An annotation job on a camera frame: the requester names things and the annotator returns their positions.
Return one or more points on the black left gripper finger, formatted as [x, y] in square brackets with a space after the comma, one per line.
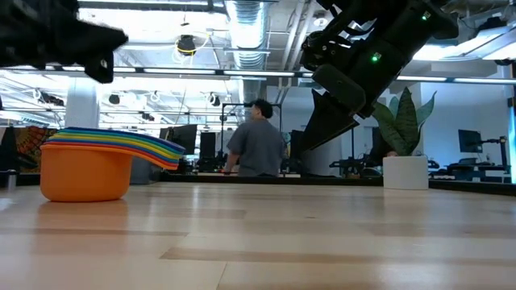
[113, 40]
[101, 68]

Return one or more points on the yellow measuring cup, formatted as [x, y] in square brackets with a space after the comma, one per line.
[161, 153]

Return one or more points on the person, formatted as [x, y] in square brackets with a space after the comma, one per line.
[258, 145]

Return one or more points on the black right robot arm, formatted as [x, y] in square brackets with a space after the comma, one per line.
[419, 24]

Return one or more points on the white plant pot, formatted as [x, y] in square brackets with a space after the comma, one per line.
[405, 173]

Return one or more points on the small grey cylinder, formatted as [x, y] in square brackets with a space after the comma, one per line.
[11, 180]

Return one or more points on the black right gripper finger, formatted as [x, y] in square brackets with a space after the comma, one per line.
[322, 125]

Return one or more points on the red measuring cup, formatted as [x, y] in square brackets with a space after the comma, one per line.
[161, 158]

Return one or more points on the silver air duct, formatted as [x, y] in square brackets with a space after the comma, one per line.
[248, 40]

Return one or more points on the long ceiling light strip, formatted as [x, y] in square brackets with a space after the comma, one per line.
[181, 71]

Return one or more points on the black round ceiling fixture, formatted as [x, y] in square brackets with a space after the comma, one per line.
[186, 45]

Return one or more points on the black computer monitor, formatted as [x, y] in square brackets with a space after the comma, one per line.
[469, 141]
[181, 139]

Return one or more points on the white pillar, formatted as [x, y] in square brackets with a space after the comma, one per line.
[80, 108]

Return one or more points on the green artificial plant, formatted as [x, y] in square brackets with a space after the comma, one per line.
[403, 121]

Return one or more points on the orange patterned wall hanging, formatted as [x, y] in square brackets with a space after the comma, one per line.
[28, 149]

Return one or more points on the grey cabinet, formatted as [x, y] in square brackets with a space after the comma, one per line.
[328, 161]

